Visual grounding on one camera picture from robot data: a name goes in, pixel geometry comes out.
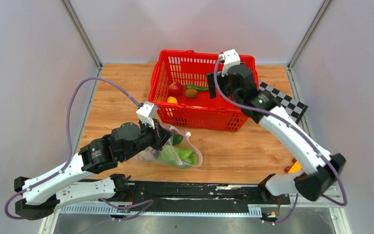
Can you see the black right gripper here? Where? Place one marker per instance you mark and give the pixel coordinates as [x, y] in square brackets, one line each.
[212, 85]

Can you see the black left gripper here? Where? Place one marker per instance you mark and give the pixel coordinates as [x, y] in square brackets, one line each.
[160, 135]

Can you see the green white napa cabbage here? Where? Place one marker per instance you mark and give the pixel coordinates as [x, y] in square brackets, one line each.
[177, 157]

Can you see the clear zip top bag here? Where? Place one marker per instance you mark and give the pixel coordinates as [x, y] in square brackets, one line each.
[151, 155]

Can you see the yellow lemon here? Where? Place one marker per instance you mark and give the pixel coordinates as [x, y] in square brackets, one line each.
[172, 100]

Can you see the brown yellow fruit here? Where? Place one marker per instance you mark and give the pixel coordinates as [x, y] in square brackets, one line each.
[191, 93]

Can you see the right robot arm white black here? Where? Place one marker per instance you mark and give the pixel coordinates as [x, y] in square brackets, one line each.
[320, 170]

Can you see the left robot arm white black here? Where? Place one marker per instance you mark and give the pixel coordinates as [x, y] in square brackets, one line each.
[64, 185]

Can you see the green chili pepper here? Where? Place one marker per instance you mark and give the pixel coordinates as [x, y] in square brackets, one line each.
[198, 88]

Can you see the red plastic shopping basket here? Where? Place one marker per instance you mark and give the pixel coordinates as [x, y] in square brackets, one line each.
[189, 67]

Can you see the red apple left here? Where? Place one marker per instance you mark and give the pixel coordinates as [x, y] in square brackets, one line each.
[175, 89]

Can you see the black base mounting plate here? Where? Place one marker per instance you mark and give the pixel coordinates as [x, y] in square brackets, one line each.
[185, 197]

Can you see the black white checkerboard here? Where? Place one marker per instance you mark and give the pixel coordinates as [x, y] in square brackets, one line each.
[294, 108]

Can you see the yellow orange toy car right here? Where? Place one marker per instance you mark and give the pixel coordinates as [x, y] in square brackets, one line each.
[296, 167]

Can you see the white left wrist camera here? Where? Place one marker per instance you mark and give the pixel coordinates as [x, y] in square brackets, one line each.
[146, 113]

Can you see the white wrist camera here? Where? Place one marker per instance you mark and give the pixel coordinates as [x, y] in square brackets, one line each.
[229, 58]
[146, 113]

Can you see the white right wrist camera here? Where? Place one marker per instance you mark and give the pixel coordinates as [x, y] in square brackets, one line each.
[229, 58]

